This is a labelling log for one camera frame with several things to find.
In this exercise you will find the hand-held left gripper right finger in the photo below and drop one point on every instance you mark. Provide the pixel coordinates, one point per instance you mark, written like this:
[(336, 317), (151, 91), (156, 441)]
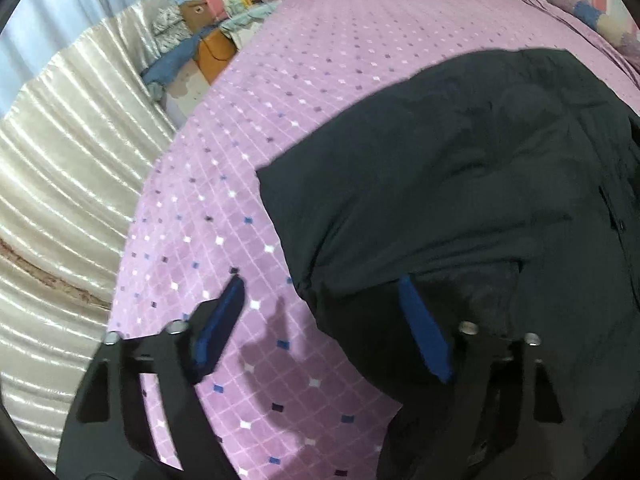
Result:
[(425, 335)]

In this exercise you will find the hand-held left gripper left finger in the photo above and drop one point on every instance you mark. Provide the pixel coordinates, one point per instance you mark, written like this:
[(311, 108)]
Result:
[(222, 321)]

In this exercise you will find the black and cream jacket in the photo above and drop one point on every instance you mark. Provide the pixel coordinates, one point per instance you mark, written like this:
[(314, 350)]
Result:
[(450, 160)]

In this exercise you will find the cream striped satin curtain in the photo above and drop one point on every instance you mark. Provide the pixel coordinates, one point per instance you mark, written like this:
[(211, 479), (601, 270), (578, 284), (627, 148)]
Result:
[(60, 160)]

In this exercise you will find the purple diamond-print bed sheet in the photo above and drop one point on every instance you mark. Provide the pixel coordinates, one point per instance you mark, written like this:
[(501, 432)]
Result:
[(300, 85)]

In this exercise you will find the blue cloth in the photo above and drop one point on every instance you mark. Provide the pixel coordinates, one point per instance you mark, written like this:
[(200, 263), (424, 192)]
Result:
[(167, 62)]

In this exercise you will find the orange wooden cabinet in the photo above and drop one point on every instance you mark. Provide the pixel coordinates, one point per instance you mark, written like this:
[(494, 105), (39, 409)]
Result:
[(216, 52)]

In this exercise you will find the light teal cloth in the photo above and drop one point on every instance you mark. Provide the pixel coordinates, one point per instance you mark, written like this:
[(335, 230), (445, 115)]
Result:
[(250, 16)]

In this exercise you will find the cardboard box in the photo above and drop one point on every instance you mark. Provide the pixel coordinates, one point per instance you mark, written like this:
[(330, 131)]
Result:
[(197, 15)]

